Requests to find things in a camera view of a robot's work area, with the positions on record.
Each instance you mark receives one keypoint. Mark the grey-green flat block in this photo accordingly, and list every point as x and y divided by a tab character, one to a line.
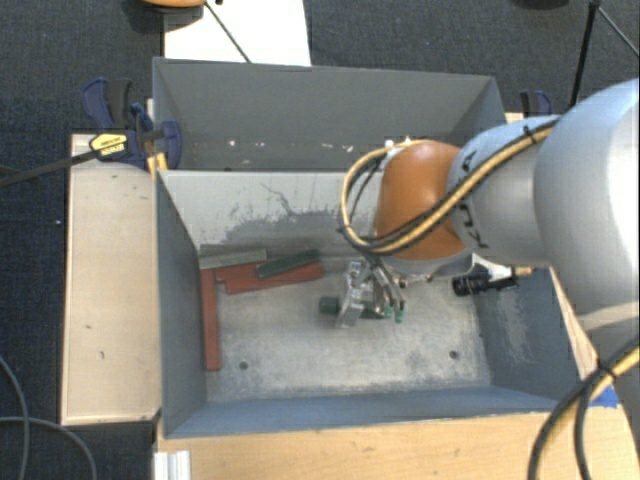
232	259

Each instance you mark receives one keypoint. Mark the dark green flat block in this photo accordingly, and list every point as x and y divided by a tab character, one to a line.
329	305
288	263

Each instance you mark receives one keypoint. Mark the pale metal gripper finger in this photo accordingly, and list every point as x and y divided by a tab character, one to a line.
351	310
354	277

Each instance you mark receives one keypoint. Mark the grey metal bin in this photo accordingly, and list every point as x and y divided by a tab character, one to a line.
320	348

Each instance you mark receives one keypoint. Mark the pale wood flat board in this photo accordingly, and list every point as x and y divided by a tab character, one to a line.
110	293

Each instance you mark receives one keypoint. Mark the black cylinder on white bracket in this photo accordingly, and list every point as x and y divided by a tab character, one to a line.
472	284

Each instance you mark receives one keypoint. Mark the red-brown flat block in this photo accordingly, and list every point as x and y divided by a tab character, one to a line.
290	280
235	274
211	323

